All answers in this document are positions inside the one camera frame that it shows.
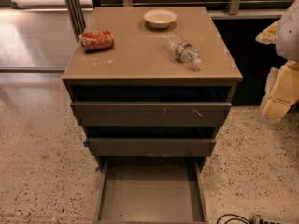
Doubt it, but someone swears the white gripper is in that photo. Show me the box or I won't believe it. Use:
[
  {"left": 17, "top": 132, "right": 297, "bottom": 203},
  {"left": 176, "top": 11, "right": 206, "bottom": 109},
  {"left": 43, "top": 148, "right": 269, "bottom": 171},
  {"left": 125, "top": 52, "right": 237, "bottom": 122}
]
[{"left": 255, "top": 0, "right": 299, "bottom": 124}]

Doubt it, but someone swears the clear plastic water bottle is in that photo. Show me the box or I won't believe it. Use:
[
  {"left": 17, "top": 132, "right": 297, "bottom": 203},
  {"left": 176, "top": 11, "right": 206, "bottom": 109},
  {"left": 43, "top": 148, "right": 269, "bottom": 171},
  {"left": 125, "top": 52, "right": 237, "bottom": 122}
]
[{"left": 163, "top": 32, "right": 202, "bottom": 71}]

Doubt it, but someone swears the brown drawer cabinet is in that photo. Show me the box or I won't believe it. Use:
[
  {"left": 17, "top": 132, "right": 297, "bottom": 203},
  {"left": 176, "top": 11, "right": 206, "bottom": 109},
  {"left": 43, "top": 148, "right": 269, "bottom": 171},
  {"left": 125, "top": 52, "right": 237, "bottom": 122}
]
[{"left": 61, "top": 6, "right": 244, "bottom": 173}]

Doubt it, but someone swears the open bottom drawer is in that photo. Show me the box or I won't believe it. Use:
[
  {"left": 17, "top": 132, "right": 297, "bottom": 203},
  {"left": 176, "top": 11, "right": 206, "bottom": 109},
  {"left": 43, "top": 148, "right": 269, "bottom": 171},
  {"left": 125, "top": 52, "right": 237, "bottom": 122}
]
[{"left": 93, "top": 159, "right": 209, "bottom": 224}]

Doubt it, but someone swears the top drawer front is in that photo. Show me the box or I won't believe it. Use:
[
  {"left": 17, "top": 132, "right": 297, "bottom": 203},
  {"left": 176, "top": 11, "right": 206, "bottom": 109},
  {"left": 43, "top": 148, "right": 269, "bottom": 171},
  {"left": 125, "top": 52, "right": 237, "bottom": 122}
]
[{"left": 71, "top": 102, "right": 232, "bottom": 127}]

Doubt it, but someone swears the middle drawer front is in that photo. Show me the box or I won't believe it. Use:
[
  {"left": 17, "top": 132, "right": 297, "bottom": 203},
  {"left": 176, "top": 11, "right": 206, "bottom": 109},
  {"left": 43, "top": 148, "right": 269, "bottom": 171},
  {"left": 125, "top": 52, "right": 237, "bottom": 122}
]
[{"left": 86, "top": 138, "right": 216, "bottom": 157}]

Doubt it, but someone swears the white bowl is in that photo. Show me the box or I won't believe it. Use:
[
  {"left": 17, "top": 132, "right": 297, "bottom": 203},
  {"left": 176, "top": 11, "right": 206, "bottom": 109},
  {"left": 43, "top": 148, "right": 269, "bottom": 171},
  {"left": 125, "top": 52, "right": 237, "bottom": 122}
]
[{"left": 144, "top": 9, "right": 177, "bottom": 29}]

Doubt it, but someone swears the crushed red soda can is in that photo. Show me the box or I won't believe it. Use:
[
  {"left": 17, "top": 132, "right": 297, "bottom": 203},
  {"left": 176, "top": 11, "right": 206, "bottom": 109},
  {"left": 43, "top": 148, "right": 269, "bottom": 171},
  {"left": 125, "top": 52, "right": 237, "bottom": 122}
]
[{"left": 80, "top": 30, "right": 114, "bottom": 52}]

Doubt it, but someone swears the black cable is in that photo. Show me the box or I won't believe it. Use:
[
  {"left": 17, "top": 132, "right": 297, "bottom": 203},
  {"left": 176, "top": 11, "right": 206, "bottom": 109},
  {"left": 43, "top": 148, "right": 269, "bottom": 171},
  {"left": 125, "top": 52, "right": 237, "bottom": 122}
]
[{"left": 216, "top": 213, "right": 254, "bottom": 224}]

